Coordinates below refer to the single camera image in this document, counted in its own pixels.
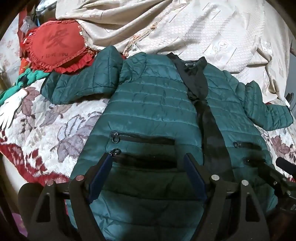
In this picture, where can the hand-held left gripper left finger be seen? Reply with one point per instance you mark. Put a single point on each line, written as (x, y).
(101, 176)

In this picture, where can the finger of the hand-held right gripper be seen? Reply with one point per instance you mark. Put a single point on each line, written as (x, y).
(285, 165)
(272, 176)

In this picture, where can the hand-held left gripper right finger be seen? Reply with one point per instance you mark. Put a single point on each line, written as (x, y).
(196, 178)

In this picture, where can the green quilted puffer jacket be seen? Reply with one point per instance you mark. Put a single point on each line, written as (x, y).
(150, 104)

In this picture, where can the floral red and white bedspread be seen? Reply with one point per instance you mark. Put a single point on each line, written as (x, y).
(46, 129)

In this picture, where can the white glove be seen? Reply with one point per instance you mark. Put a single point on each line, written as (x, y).
(9, 111)

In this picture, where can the bright green cloth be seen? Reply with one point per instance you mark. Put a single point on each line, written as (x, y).
(34, 76)

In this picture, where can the red heart-shaped frilled pillow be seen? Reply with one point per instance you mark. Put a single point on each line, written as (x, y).
(57, 46)

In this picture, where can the cream embroidered quilt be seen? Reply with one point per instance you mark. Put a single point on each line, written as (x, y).
(208, 27)

